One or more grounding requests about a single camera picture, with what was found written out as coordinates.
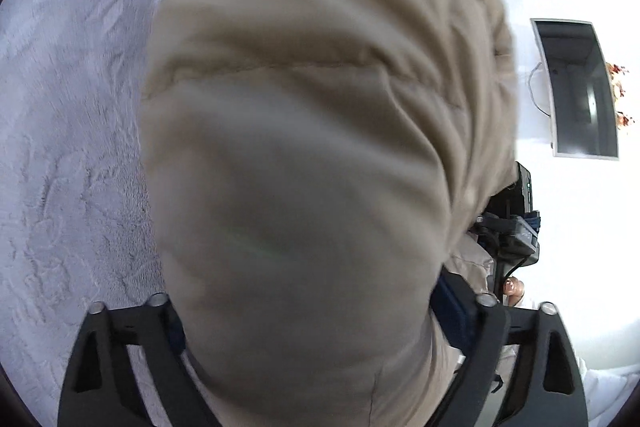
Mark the dried flowers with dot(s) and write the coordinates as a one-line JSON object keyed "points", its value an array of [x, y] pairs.
{"points": [[620, 92]]}

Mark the beige padded jacket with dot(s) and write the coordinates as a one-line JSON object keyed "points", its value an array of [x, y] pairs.
{"points": [[310, 157]]}

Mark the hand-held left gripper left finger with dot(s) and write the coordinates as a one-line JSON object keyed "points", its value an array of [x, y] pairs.
{"points": [[174, 332]]}

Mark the white cloth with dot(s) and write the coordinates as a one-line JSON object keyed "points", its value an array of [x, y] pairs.
{"points": [[605, 397]]}

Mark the person's right hand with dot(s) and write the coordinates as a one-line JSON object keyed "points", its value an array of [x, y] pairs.
{"points": [[513, 289]]}

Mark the lavender blanket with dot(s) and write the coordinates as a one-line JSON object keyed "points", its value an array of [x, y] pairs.
{"points": [[75, 107]]}

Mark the wall television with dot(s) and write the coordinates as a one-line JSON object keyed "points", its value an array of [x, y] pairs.
{"points": [[580, 92]]}

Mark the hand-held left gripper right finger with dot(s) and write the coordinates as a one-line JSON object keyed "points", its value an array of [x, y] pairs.
{"points": [[452, 309]]}

